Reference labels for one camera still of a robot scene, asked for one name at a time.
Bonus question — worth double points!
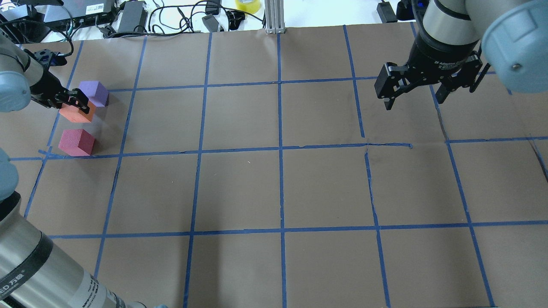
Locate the pink foam block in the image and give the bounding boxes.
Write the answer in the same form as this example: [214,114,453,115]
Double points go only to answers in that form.
[57,129,95,157]

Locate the orange foam block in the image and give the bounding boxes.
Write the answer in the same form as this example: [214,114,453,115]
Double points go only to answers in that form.
[59,103,96,123]

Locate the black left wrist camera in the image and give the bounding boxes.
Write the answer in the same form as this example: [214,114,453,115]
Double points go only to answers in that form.
[23,49,67,68]

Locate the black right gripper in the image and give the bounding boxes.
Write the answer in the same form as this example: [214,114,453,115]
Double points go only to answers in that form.
[374,34,483,110]

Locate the yellow tape roll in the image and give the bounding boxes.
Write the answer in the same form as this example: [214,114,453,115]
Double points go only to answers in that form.
[234,0,261,14]

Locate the black power brick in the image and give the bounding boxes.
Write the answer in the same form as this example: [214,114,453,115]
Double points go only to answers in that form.
[376,0,399,24]

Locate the aluminium frame post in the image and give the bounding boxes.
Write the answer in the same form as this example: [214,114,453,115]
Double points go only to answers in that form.
[263,0,286,34]

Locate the brown paper table cover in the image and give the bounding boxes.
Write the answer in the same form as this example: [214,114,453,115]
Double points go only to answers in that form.
[1,23,548,308]

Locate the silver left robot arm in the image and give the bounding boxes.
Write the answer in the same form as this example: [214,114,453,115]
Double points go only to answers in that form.
[1,34,145,308]

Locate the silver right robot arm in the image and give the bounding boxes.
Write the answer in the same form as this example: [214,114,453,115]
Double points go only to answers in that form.
[374,0,548,110]

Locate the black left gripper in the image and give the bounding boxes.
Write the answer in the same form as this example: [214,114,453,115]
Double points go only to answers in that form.
[30,71,90,114]

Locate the black power adapter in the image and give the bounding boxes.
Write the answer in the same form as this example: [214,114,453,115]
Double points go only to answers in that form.
[117,0,147,33]

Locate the purple foam block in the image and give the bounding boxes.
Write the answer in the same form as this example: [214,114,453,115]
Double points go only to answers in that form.
[78,80,110,107]

